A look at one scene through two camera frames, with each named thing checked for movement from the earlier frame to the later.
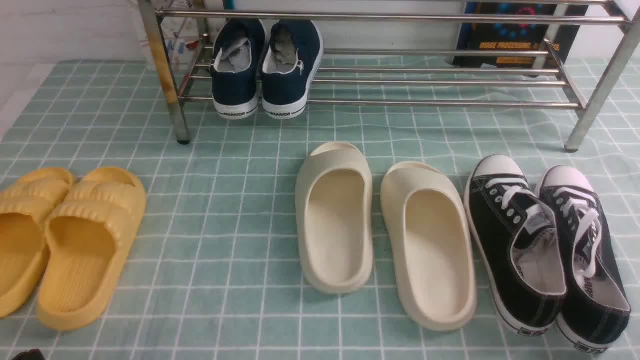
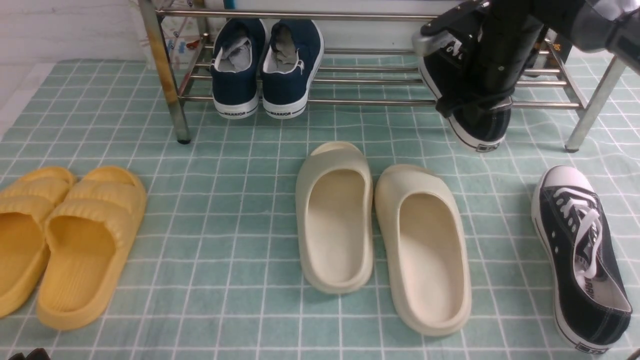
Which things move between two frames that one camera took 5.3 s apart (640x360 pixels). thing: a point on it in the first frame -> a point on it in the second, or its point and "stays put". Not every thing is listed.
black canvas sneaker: (517, 237) -> (483, 125)
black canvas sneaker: (598, 304) stays put
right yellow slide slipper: (89, 233) stays put
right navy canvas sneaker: (292, 56) stays put
